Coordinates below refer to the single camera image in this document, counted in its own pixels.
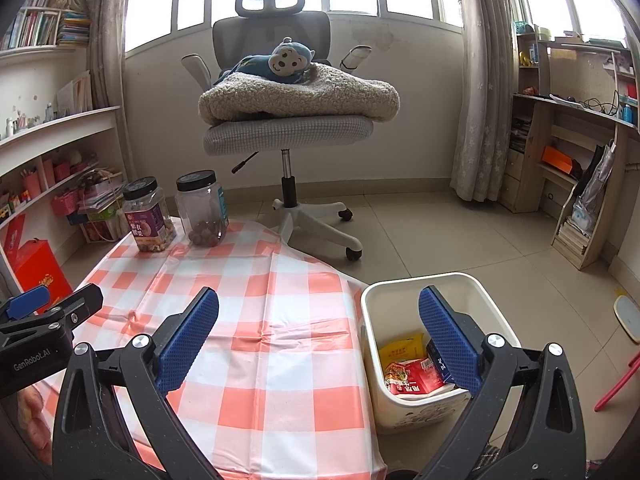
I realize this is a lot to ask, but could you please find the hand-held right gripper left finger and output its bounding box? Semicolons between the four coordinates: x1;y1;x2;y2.
51;287;220;480

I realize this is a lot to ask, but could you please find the red instant noodle cup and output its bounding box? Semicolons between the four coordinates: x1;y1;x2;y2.
384;357;446;395

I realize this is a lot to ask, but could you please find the red plastic bar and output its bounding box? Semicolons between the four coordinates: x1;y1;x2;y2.
594;350;640;412

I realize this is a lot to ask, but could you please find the wooden shelf unit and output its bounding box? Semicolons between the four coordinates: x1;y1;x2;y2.
500;20;640;271

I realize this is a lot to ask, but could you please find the nut jar with purple label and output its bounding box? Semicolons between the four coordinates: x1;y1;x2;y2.
122;176;177;253

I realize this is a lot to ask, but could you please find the red flat box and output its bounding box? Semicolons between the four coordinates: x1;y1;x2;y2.
0;214;27;261

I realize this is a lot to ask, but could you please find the pile of paper bags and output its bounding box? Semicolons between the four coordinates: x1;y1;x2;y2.
77;170;126;243

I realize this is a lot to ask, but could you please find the beige lace curtain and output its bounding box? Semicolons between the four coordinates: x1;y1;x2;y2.
450;0;533;203

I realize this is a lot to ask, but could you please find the clear jar with brown balls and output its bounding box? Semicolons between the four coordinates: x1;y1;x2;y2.
175;170;230;247

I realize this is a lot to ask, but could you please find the grey office chair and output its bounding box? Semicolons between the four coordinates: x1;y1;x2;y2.
181;0;375;262

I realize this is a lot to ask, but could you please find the silver folded umbrella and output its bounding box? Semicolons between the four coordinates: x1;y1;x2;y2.
572;141;617;236

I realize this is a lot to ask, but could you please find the beige fleece blanket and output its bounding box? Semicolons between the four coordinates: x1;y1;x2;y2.
198;62;401;126

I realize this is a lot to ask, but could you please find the white bookshelf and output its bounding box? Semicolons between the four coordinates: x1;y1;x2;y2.
0;45;131;301

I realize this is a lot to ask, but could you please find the row of colourful books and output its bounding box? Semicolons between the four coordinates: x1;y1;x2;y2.
0;10;58;52

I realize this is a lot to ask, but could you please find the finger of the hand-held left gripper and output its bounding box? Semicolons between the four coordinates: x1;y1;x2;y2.
0;285;52;322
47;283;104;333

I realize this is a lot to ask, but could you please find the dark blue box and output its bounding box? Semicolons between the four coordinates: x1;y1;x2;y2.
426;339;457;385

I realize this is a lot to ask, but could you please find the pink basket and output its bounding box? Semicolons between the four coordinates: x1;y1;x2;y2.
50;194;81;217

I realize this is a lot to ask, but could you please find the white oval board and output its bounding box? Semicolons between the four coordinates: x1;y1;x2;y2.
612;295;640;344

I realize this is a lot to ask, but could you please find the blue monkey plush toy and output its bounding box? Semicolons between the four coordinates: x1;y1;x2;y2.
215;36;317;86

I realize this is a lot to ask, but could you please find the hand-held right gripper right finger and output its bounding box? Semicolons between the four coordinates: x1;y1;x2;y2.
418;285;587;480

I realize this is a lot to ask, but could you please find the stack of colourful booklets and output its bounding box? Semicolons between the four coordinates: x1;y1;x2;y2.
57;12;92;47

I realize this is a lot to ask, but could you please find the yellow snack packet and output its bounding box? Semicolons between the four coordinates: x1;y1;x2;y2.
378;336;426;368

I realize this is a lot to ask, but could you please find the white trash bin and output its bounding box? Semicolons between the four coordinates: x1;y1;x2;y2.
360;272;523;435

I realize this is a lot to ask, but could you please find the orange box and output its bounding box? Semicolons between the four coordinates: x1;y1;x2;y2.
542;146;583;173

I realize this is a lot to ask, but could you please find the orange white checked tablecloth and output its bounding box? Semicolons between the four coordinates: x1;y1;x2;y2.
30;217;388;480

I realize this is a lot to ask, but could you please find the stack of worn books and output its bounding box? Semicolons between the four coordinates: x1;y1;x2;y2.
557;217;593;256

